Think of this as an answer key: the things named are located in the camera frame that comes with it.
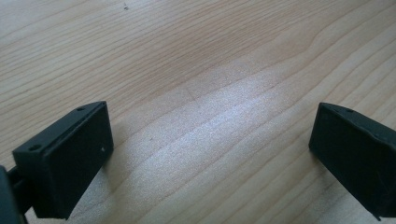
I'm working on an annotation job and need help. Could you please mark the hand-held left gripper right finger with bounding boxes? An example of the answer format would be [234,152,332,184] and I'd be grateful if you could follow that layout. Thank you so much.
[308,102,396,222]

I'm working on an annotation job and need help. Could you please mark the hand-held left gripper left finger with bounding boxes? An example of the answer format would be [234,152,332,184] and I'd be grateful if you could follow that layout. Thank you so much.
[12,101,115,220]

